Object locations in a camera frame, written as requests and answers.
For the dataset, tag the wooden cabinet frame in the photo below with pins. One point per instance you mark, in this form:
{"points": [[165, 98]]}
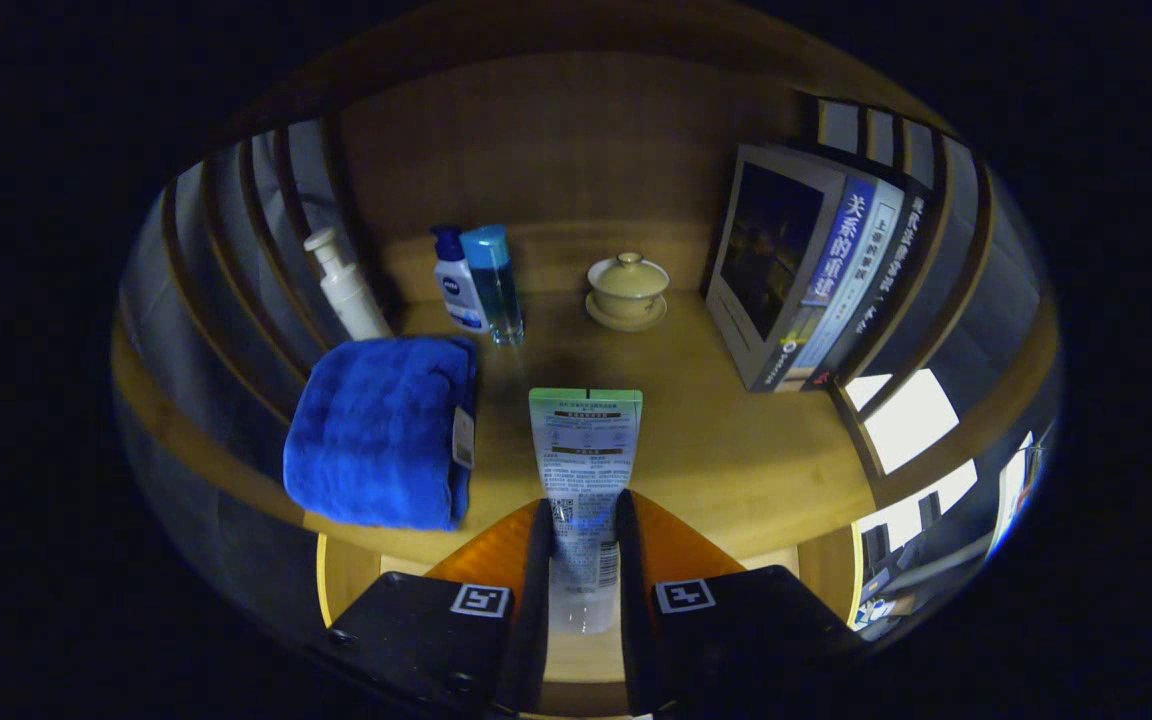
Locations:
{"points": [[556, 150]]}

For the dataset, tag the white pump bottle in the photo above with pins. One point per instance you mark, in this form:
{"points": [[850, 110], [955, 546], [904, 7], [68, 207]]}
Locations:
{"points": [[351, 295]]}

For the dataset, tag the black book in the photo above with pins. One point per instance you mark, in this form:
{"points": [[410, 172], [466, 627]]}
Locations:
{"points": [[901, 270]]}

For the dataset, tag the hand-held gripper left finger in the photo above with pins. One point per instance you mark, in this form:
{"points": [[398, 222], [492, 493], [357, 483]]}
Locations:
{"points": [[536, 600]]}

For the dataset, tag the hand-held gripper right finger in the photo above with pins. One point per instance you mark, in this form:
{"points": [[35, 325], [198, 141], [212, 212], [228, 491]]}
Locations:
{"points": [[633, 600]]}

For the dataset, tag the beige saucer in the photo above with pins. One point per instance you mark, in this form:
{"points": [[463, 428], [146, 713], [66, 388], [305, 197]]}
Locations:
{"points": [[626, 323]]}

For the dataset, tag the blue folded towel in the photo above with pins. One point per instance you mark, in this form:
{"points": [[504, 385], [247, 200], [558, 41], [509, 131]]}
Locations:
{"points": [[376, 430]]}

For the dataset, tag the grey book blue spine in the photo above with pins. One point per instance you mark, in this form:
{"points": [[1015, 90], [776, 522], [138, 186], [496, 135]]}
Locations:
{"points": [[766, 250]]}

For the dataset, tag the blue glass bottle teal cap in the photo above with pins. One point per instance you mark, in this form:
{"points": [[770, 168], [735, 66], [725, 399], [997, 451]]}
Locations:
{"points": [[494, 290]]}

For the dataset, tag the white lotion bottle blue cap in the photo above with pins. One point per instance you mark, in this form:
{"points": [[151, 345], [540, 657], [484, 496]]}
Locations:
{"points": [[458, 290]]}

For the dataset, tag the pale blue spine book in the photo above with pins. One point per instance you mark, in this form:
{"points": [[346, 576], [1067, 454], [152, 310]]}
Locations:
{"points": [[866, 260]]}

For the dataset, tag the beige lidded tea cup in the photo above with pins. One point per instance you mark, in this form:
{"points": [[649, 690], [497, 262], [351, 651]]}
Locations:
{"points": [[626, 283]]}

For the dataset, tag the green white cleanser tube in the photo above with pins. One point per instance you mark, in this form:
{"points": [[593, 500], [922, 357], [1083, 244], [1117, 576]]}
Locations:
{"points": [[586, 450]]}

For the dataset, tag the wooden countertop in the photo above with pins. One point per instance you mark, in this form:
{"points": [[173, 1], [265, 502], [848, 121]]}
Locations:
{"points": [[716, 440]]}

